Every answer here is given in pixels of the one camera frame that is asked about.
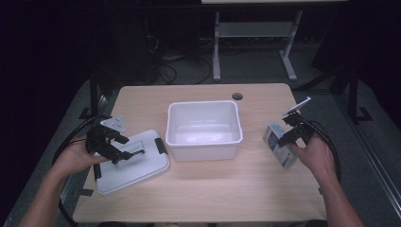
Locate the white plastic storage box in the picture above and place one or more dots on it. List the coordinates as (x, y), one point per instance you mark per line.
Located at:
(205, 126)

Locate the white metal table frame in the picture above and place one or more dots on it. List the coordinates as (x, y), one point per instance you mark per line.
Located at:
(252, 30)

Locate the small white and blue carton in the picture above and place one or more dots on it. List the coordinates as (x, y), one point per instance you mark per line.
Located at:
(279, 151)

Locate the person's left hand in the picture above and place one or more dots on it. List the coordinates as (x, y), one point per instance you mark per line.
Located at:
(77, 159)

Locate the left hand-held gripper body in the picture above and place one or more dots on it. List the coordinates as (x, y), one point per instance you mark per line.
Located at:
(101, 138)

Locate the black metal stand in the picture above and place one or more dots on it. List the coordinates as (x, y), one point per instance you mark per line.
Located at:
(93, 94)
(353, 94)

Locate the person's right hand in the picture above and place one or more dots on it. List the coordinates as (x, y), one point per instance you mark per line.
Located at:
(315, 157)

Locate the black tape strip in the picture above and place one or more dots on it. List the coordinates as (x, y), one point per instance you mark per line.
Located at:
(85, 192)

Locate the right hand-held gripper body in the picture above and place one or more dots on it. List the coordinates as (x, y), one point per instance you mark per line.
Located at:
(299, 126)

